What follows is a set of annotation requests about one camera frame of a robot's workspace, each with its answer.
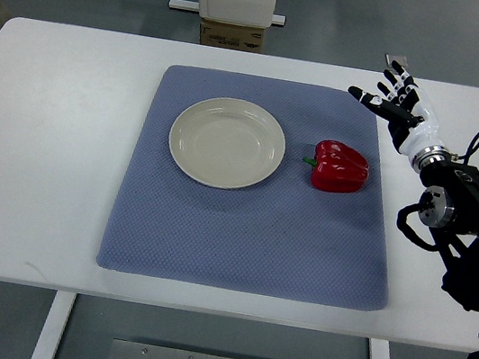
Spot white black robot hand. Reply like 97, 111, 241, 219
348, 63, 443, 163

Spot red bell pepper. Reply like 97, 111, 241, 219
302, 139, 369, 193

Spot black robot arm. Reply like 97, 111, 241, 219
396, 132, 479, 336

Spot small grey floor plate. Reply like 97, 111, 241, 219
384, 53, 409, 70

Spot cream round plate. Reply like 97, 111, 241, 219
168, 97, 286, 190

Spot blue textured mat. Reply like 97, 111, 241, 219
96, 65, 388, 311

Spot cardboard box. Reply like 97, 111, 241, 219
199, 19, 266, 53

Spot white table frame legs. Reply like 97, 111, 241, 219
31, 291, 390, 359

